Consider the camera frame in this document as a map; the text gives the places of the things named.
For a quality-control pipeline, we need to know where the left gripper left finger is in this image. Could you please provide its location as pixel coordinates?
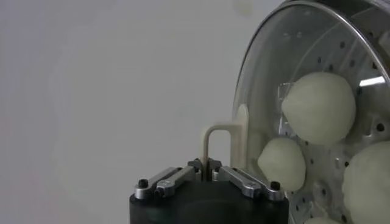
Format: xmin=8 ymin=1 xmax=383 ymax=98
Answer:
xmin=133 ymin=158 xmax=204 ymax=200

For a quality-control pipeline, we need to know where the white steamed baozi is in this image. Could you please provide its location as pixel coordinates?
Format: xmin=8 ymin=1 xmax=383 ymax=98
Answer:
xmin=257 ymin=136 xmax=307 ymax=192
xmin=280 ymin=71 xmax=356 ymax=146
xmin=341 ymin=141 xmax=390 ymax=224
xmin=304 ymin=216 xmax=342 ymax=224

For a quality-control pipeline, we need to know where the glass lid with cream handle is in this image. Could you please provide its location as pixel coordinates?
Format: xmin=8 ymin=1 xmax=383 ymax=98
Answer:
xmin=200 ymin=0 xmax=390 ymax=224

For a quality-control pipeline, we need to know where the stainless steel steamer basket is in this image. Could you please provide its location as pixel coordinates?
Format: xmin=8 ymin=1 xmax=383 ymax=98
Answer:
xmin=243 ymin=0 xmax=390 ymax=224

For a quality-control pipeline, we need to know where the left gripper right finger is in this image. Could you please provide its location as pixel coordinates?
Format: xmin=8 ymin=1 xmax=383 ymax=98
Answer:
xmin=208 ymin=158 xmax=286 ymax=202

